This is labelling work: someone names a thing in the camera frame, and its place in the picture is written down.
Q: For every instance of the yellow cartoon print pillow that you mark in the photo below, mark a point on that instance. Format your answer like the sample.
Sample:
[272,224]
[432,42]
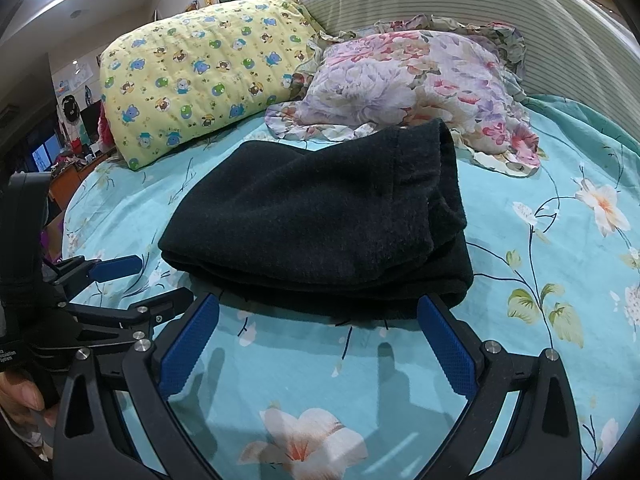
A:
[200,80]

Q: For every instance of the teal floral bedsheet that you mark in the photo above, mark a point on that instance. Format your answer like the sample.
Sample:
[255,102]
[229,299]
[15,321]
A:
[525,285]

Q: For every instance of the white striped padded headboard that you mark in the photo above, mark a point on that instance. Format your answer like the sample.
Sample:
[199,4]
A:
[500,0]

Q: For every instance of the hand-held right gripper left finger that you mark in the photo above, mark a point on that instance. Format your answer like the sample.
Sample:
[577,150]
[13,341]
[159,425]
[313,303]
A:
[190,355]

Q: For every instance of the purple pink floral pillow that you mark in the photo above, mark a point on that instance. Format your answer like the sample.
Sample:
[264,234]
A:
[400,85]

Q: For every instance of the person's left hand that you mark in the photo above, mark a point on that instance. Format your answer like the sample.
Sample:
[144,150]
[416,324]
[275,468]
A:
[22,402]

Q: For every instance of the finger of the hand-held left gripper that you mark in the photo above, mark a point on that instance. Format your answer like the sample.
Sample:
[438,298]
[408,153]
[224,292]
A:
[115,266]
[145,312]

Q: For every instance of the black fleece pants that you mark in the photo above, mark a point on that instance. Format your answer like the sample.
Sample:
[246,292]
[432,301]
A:
[310,220]

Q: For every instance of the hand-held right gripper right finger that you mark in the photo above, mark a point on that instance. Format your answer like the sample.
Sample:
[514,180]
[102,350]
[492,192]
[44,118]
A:
[447,355]

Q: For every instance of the wooden desk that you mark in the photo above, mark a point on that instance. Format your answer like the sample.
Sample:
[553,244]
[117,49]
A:
[70,180]

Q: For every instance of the red cloth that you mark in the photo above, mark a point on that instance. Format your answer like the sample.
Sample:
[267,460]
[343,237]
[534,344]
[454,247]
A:
[106,132]

